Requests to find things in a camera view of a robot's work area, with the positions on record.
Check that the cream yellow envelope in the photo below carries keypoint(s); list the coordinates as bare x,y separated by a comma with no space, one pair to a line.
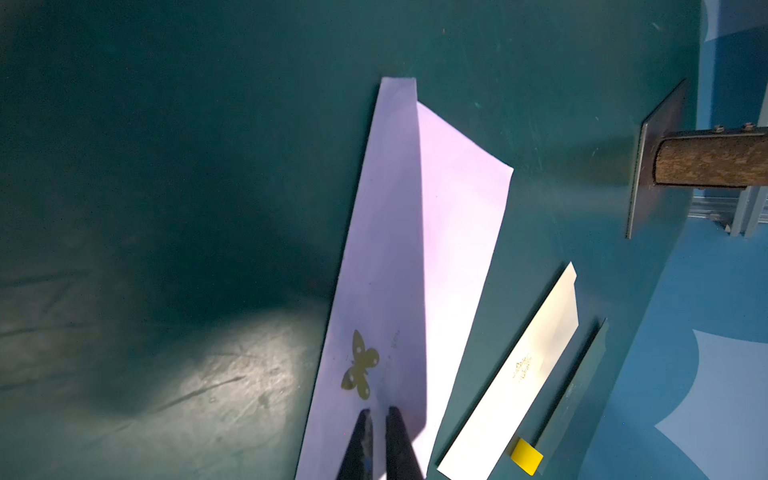
500,411

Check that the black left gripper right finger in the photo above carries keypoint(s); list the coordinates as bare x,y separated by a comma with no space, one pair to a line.
401,462

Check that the yellow glue stick cap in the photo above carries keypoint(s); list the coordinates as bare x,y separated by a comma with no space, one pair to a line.
526,457

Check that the dark green envelope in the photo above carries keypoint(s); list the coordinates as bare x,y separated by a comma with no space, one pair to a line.
562,416

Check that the purple envelope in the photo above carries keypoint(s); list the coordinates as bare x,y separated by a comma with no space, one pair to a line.
425,222

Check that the horizontal aluminium frame rail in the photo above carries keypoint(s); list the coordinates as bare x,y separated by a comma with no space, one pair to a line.
739,213

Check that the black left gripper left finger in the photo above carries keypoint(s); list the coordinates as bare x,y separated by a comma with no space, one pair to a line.
357,462

